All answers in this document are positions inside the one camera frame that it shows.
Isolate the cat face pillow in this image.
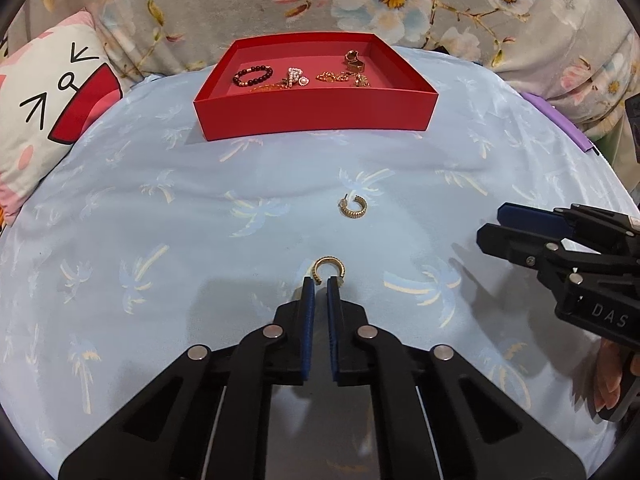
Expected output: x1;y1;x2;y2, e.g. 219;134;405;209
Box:
0;10;124;226

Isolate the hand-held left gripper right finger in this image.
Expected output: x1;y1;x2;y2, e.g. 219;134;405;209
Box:
326;276;586;480

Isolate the red cardboard box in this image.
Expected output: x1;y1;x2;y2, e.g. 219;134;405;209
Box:
193;32;440;142

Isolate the person's right hand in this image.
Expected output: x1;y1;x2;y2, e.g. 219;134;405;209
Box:
591;337;640;417

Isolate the dark object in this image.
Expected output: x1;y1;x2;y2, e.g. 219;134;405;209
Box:
624;94;640;167

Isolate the light blue palm-print cloth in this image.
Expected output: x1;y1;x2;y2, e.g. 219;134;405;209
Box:
0;45;640;480

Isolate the purple mat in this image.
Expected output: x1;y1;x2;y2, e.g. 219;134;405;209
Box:
520;91;597;154

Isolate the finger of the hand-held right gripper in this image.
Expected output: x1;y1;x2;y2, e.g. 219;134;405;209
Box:
476;223;640;311
496;202;640;248

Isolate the ridged hoop earring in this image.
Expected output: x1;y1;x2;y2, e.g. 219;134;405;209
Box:
339;193;369;220
312;256;347;289

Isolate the black bead bracelet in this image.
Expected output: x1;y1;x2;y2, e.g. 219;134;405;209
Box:
232;63;274;88

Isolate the grey floral blanket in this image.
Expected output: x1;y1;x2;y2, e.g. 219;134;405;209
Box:
10;0;640;196

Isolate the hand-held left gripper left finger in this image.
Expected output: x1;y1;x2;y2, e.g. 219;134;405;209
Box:
57;276;316;480

